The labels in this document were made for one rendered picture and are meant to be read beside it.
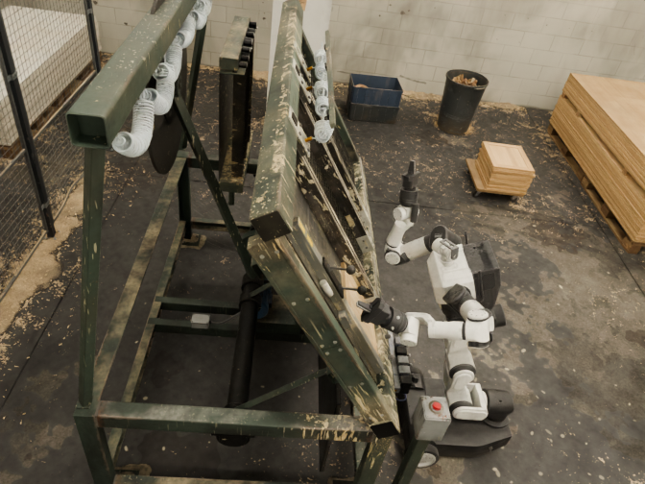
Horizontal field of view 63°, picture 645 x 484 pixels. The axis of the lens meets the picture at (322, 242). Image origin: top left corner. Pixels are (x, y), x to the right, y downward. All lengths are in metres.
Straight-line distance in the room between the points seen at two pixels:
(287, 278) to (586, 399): 2.86
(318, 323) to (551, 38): 6.44
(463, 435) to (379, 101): 4.24
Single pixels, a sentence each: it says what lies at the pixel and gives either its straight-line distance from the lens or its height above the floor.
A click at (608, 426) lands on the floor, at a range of 4.10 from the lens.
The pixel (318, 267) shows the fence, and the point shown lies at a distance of 2.01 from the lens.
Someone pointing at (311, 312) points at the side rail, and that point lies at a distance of 1.83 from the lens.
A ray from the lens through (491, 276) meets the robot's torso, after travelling 2.45.
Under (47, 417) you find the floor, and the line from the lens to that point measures 3.54.
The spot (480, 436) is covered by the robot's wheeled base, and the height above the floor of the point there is 0.17.
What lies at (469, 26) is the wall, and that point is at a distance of 7.46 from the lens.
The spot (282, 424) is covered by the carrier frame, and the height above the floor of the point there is 0.79.
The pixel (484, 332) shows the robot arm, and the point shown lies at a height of 1.45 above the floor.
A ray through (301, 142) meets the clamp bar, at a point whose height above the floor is 1.86.
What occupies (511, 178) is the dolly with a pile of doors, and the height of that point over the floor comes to 0.30.
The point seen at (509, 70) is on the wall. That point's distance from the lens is 7.81.
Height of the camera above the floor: 2.87
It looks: 39 degrees down
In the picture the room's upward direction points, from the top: 9 degrees clockwise
